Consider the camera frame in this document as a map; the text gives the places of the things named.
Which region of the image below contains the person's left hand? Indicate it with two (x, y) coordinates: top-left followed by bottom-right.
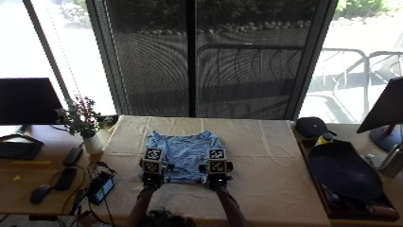
(138, 160), (174, 190)

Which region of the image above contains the person's right hand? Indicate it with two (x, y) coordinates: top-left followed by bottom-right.
(198, 161), (234, 190)

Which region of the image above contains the light blue shirt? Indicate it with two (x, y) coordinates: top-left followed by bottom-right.
(145, 130), (224, 184)

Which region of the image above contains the white marker cube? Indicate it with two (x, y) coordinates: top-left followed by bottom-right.
(206, 148), (228, 174)
(141, 147), (166, 174)

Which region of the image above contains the beige tablecloth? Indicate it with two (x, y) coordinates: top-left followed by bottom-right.
(89, 114), (332, 227)

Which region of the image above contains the black device with blue screen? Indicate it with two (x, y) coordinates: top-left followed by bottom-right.
(85, 171), (115, 206)

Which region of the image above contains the potted plant in white vase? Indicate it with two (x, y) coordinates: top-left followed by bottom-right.
(54, 96), (115, 156)

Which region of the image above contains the dark wooden tray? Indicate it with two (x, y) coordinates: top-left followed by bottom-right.
(296, 137), (400, 222)

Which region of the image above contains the black computer mouse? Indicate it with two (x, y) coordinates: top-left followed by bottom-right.
(29, 183), (54, 205)

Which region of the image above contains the black pouch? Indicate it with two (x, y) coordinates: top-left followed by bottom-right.
(295, 116), (337, 139)

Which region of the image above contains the yellow pencil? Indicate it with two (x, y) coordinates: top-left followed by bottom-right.
(12, 160), (53, 166)

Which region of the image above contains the large black oval dish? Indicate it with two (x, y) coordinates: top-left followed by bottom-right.
(307, 140), (384, 202)

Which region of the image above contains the black keyboard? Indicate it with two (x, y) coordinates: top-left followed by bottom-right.
(0, 140), (43, 161)

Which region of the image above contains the black mesh window screen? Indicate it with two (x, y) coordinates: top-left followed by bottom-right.
(85, 0), (339, 121)

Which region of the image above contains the black computer monitor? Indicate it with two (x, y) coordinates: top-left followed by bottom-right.
(0, 77), (63, 127)

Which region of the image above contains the grey metal bottle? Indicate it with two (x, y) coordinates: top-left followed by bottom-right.
(377, 142), (403, 178)

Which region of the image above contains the dark monitor with grey stand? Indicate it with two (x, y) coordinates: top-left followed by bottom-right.
(355, 76), (403, 153)

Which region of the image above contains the metal railing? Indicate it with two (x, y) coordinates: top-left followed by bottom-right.
(320, 47), (403, 124)

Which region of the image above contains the black cable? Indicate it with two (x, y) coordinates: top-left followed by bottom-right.
(49, 164), (118, 227)

